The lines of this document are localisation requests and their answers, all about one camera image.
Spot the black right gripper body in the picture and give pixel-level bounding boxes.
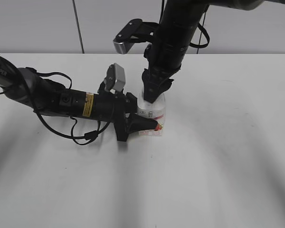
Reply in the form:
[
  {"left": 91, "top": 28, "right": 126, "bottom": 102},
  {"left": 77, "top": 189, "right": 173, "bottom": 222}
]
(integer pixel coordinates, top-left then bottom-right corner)
[{"left": 143, "top": 35, "right": 188, "bottom": 78}]

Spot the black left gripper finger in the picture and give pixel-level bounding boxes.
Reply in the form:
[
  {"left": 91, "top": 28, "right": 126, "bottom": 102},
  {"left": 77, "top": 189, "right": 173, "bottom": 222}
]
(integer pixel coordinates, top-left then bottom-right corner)
[
  {"left": 125, "top": 92, "right": 137, "bottom": 113},
  {"left": 126, "top": 113, "right": 158, "bottom": 135}
]

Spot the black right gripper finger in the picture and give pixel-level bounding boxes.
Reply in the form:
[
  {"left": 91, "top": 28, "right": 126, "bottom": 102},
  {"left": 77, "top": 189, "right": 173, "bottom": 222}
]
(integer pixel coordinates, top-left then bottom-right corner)
[{"left": 142, "top": 68, "right": 174, "bottom": 103}]

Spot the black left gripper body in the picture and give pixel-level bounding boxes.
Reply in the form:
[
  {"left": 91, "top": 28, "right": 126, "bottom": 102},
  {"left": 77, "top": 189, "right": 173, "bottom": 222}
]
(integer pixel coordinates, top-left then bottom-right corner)
[{"left": 94, "top": 91, "right": 129, "bottom": 142}]

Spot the white yili yogurt bottle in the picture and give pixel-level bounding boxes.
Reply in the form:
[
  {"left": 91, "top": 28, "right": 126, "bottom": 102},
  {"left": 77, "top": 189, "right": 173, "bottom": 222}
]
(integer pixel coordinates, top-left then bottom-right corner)
[{"left": 137, "top": 94, "right": 166, "bottom": 136}]

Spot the white plastic bottle cap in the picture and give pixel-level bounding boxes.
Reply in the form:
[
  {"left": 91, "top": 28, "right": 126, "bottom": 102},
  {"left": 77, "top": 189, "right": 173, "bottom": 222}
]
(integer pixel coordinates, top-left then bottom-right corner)
[{"left": 138, "top": 87, "right": 162, "bottom": 107}]

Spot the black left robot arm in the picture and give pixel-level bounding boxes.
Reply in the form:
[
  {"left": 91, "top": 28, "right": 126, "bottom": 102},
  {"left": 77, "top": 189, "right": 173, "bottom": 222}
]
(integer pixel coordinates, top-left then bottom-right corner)
[{"left": 0, "top": 55, "right": 159, "bottom": 145}]

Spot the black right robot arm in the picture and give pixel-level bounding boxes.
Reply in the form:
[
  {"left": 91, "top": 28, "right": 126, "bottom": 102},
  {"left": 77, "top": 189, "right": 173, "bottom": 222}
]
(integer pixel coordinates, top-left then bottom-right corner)
[{"left": 142, "top": 0, "right": 263, "bottom": 103}]

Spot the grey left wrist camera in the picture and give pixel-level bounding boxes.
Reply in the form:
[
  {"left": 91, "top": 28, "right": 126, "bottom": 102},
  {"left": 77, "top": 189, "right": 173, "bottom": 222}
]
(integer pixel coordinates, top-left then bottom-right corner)
[{"left": 98, "top": 63, "right": 126, "bottom": 94}]

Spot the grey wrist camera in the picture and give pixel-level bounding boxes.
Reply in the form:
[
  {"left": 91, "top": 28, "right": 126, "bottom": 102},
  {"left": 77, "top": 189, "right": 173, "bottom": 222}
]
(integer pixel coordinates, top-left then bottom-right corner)
[
  {"left": 98, "top": 63, "right": 126, "bottom": 94},
  {"left": 113, "top": 19, "right": 159, "bottom": 54}
]

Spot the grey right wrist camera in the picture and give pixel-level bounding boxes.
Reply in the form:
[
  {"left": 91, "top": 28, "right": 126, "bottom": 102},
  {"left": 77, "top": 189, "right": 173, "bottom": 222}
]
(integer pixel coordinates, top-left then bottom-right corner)
[{"left": 113, "top": 19, "right": 159, "bottom": 54}]

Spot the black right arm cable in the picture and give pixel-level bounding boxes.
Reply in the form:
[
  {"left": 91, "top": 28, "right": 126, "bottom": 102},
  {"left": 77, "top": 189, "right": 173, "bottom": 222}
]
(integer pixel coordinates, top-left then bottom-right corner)
[{"left": 189, "top": 4, "right": 210, "bottom": 49}]

